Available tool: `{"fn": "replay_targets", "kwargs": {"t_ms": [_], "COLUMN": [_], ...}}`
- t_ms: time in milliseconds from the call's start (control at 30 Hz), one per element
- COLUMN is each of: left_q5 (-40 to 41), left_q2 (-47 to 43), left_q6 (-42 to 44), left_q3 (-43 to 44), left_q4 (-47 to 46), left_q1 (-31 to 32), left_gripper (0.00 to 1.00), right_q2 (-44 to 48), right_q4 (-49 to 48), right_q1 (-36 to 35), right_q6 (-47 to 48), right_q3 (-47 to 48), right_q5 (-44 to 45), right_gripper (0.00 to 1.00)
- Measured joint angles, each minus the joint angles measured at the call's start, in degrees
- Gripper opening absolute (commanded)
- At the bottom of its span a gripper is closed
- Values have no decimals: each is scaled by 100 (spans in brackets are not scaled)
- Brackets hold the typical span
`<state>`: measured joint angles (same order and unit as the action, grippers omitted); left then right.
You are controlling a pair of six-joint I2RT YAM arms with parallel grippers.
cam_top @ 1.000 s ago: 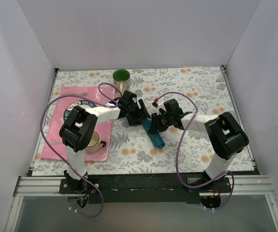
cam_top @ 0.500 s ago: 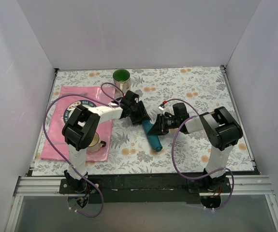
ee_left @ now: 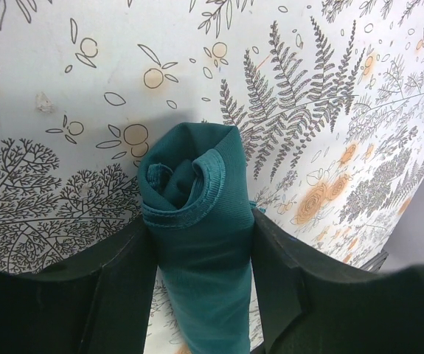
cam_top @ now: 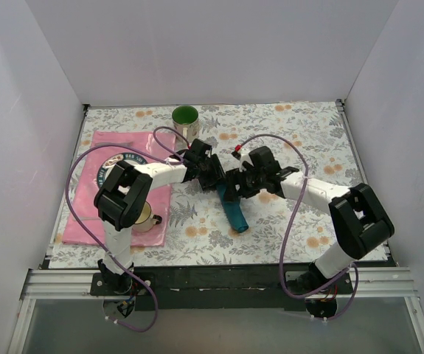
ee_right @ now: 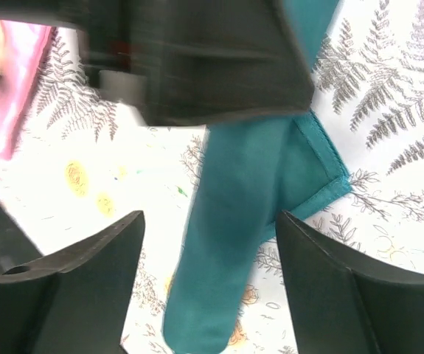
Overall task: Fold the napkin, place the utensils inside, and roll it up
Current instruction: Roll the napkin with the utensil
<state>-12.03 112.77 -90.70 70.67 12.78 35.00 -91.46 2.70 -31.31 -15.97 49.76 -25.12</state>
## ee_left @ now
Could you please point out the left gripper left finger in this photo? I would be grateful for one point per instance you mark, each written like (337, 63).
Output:
(96, 301)

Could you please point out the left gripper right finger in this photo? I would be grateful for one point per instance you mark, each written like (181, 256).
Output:
(312, 303)

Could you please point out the teal cloth napkin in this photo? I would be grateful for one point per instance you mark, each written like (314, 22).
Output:
(196, 206)

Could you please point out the floral tablecloth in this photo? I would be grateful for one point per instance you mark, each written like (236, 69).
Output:
(328, 98)

